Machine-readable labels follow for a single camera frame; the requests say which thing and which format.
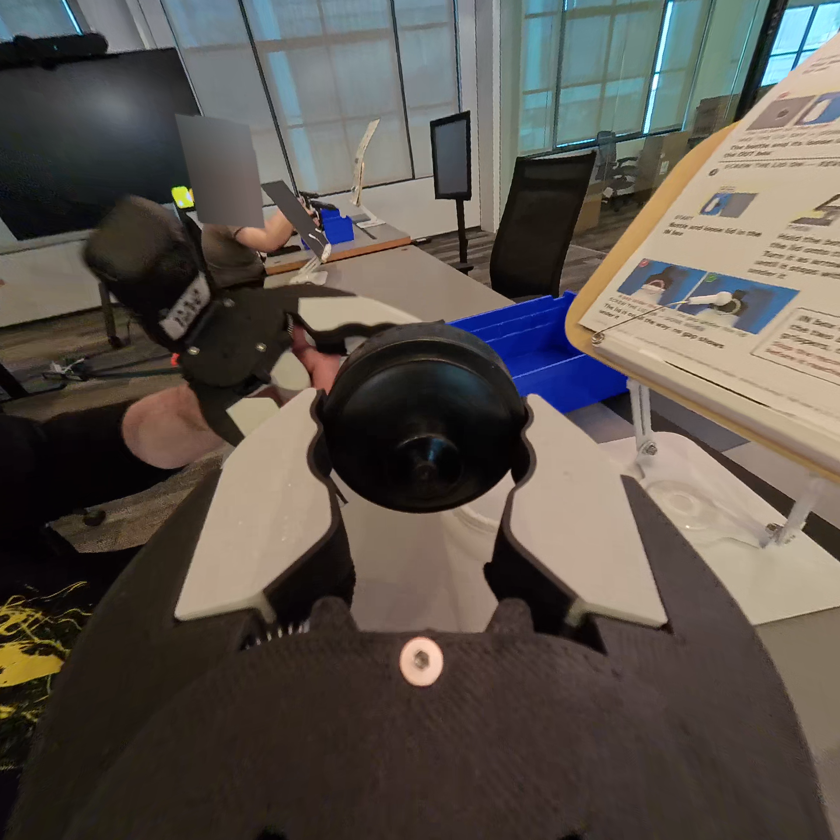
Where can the white paper stand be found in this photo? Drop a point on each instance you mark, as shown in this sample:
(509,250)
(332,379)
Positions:
(364,164)

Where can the black floor display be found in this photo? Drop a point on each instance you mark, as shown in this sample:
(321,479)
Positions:
(451,154)

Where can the person's left forearm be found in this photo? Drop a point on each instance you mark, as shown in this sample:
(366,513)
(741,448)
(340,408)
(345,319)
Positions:
(164,426)

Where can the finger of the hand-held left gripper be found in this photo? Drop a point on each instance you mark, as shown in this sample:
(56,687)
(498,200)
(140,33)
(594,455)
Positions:
(361,310)
(292,384)

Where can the printed instruction sheet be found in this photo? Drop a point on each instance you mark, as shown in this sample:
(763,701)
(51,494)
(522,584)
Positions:
(754,262)

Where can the black mesh office chair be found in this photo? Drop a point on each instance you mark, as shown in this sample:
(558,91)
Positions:
(607,164)
(541,223)

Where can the small blue bin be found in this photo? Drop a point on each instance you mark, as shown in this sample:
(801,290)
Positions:
(338,229)

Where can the large black screen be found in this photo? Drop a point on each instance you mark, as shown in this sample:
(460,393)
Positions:
(79,144)

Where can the dark stand board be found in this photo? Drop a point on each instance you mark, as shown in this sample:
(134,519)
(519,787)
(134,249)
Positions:
(295,216)

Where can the blue plastic bin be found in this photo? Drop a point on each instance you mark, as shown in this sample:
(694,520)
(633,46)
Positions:
(538,348)

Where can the black camera bar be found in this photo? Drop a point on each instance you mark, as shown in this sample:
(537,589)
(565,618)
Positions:
(52,49)

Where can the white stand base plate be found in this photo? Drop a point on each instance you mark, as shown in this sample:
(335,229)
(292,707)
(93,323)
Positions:
(722,577)

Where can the black bottle lid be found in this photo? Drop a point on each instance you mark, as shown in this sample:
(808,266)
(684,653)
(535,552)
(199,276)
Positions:
(420,407)

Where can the person's left hand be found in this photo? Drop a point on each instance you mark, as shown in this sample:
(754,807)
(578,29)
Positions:
(321,367)

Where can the cardboard box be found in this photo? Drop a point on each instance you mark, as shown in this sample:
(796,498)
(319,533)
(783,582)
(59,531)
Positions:
(715,115)
(663,157)

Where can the clear acrylic stand support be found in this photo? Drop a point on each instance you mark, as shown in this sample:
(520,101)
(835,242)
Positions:
(642,413)

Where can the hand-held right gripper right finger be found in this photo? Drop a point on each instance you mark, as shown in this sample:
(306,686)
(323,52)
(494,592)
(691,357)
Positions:
(577,525)

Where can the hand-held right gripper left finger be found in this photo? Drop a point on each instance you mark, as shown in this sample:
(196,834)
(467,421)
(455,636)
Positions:
(262,518)

